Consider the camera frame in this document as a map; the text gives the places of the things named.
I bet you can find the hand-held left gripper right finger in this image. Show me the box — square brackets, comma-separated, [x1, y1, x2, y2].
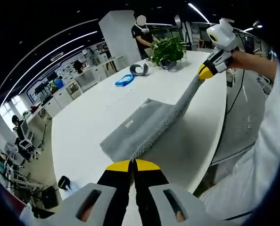
[133, 159, 228, 226]

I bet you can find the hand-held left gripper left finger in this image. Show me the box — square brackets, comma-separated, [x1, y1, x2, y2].
[21, 159, 133, 226]

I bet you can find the grey towel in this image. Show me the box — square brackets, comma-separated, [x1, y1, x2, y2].
[99, 76, 199, 163]

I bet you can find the person's right hand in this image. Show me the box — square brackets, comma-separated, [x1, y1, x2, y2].
[228, 49, 251, 70]

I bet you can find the green potted plant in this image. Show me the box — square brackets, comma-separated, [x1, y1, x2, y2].
[150, 37, 188, 67]

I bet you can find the white table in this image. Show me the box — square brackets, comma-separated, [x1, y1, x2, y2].
[50, 49, 228, 226]

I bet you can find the black box on floor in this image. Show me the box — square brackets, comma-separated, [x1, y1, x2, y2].
[41, 186, 60, 210]

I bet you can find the blue wipes packet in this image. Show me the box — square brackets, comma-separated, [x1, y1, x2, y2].
[115, 73, 135, 87]

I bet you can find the black and white office chair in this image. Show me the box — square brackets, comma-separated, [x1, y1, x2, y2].
[14, 120, 42, 162]

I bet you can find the white low cabinet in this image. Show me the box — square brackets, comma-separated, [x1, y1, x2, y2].
[40, 88, 74, 118]

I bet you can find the operator in white clothing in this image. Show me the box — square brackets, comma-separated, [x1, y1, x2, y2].
[198, 63, 280, 224]

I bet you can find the long ceiling light strip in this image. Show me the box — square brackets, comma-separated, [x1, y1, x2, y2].
[19, 17, 99, 67]
[0, 44, 84, 107]
[11, 30, 99, 95]

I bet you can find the black cable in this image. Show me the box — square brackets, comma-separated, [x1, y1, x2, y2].
[226, 68, 247, 117]

